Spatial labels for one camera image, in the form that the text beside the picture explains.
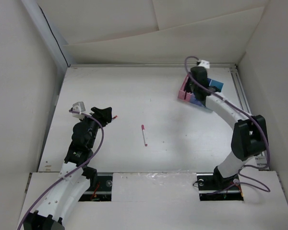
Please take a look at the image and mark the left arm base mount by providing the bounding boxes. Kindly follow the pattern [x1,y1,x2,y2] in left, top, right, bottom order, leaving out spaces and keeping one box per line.
[79,174,113,202]

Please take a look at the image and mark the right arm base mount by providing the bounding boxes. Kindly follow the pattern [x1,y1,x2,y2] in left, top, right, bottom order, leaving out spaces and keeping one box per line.
[193,172,244,201]

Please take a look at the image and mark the aluminium rail right edge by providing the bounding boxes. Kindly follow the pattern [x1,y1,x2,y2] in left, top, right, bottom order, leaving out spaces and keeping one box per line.
[230,64,271,171]

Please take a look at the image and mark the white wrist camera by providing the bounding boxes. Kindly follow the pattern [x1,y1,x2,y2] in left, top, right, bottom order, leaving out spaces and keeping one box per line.
[197,59,210,69]
[69,102,86,120]

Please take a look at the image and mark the pink white pen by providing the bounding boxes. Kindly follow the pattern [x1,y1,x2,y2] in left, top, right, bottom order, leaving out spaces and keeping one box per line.
[141,125,148,147]

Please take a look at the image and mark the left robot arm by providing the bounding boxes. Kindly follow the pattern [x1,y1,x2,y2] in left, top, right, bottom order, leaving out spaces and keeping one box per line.
[18,102,112,230]

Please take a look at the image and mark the light blue storage container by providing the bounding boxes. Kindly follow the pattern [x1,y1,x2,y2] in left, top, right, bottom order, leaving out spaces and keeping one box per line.
[201,78,224,112]

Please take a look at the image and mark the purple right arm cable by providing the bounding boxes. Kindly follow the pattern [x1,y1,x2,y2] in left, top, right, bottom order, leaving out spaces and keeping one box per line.
[184,56,271,196]

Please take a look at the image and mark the pink storage container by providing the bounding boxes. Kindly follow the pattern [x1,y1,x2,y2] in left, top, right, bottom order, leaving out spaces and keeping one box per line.
[178,75,195,104]

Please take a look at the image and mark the purple storage container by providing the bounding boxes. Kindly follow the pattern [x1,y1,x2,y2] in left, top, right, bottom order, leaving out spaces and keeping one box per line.
[190,93,203,107]

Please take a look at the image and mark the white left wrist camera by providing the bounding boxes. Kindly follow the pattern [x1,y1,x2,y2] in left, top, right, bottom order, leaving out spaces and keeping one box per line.
[69,102,86,120]

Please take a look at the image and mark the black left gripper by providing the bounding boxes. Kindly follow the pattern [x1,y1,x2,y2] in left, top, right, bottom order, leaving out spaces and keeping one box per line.
[79,107,111,149]

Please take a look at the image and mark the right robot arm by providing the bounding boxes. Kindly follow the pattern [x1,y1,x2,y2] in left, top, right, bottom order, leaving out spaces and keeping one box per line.
[187,66,270,191]

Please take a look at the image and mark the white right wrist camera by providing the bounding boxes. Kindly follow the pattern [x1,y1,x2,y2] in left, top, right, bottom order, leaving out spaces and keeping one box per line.
[197,59,210,69]

